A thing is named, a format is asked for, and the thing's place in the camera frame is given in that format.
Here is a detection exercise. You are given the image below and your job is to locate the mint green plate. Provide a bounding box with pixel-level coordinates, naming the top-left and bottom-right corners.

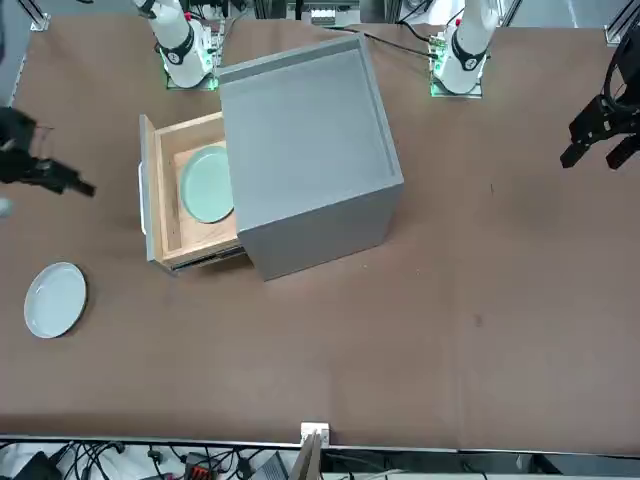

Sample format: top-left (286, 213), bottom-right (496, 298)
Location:
top-left (178, 144), bottom-right (237, 225)

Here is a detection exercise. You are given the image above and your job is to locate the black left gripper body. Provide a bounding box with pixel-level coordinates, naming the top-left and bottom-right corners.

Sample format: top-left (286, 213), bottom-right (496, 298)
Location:
top-left (569, 92), bottom-right (640, 146)

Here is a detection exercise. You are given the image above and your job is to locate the black cable loop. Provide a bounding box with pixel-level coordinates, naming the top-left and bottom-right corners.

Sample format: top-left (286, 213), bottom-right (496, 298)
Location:
top-left (601, 33), bottom-right (640, 114)

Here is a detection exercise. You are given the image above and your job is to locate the gray steel cabinet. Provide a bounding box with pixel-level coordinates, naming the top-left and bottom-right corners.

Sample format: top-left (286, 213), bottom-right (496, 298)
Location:
top-left (214, 32), bottom-right (405, 283)

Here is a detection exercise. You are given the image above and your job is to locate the aluminium corner rail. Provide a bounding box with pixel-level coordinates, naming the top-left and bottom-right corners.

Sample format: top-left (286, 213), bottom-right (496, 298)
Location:
top-left (602, 0), bottom-right (632, 47)
top-left (19, 0), bottom-right (52, 32)

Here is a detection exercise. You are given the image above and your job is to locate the orange black connector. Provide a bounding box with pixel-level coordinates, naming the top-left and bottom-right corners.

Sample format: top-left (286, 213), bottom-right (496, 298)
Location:
top-left (181, 451), bottom-right (212, 477)

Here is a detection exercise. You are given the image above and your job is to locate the black cable across table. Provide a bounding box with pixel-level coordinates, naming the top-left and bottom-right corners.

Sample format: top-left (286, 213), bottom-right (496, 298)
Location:
top-left (359, 28), bottom-right (437, 57)

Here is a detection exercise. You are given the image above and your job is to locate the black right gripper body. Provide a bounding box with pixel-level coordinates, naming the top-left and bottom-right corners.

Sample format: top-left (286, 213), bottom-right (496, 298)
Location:
top-left (0, 106), bottom-right (51, 187)

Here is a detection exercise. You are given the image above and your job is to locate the black case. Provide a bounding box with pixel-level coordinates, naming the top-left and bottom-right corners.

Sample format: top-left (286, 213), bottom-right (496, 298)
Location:
top-left (0, 449), bottom-right (57, 480)

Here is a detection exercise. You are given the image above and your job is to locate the gray drawer with silver handle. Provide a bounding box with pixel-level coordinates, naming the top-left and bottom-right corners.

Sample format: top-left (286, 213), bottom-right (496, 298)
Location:
top-left (137, 110), bottom-right (247, 274)

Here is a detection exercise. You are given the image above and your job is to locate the aluminium profile post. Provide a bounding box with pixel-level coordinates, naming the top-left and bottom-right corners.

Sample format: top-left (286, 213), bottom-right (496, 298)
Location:
top-left (299, 421), bottom-right (331, 480)

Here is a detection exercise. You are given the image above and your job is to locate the pale gray plate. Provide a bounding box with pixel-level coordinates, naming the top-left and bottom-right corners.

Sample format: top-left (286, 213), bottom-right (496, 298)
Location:
top-left (22, 260), bottom-right (90, 340)

